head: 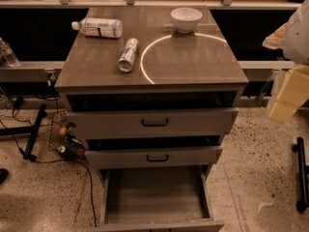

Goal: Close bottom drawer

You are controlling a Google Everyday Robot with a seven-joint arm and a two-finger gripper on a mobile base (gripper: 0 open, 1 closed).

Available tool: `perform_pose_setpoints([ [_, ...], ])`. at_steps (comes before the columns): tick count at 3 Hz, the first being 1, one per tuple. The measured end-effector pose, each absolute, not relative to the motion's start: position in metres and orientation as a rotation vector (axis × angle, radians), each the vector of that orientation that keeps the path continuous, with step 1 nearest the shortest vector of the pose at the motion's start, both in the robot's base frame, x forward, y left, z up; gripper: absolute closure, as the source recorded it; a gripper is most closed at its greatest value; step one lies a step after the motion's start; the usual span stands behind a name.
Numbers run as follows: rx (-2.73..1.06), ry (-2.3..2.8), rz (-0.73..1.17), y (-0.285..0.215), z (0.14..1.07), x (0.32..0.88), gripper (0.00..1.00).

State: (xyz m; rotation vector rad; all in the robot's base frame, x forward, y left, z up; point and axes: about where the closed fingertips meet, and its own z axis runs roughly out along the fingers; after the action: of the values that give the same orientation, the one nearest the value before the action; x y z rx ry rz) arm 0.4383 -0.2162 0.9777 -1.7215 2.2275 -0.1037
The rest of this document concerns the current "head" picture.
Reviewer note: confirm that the black floor stand left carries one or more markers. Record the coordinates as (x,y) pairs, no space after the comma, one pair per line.
(31,130)

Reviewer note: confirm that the clear water bottle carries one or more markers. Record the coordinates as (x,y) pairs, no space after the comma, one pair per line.
(7,52)

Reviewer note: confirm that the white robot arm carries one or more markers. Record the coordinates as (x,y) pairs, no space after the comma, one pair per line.
(293,38)

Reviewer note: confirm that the black shoe tip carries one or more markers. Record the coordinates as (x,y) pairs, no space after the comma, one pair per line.
(4,173)

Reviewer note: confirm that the grey drawer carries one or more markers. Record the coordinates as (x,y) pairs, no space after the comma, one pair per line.
(135,158)
(153,123)
(159,199)

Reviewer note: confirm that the black floor stand right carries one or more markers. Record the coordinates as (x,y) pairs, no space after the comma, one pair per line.
(303,169)

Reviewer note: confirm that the grey wooden drawer cabinet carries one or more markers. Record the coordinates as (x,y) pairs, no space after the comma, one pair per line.
(172,71)

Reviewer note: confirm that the black floor stand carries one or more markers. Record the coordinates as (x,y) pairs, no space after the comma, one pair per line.
(31,130)
(303,169)

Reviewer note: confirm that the white plastic bottle lying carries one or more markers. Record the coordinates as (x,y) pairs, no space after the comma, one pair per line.
(99,27)

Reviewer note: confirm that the white ceramic bowl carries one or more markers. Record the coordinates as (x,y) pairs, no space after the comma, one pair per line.
(186,20)

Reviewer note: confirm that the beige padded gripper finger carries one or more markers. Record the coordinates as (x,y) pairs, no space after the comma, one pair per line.
(293,94)

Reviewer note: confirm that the wire basket with objects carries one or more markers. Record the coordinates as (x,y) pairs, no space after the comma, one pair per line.
(62,139)

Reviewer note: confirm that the silver drink can lying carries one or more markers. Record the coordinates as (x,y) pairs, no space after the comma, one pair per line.
(128,55)

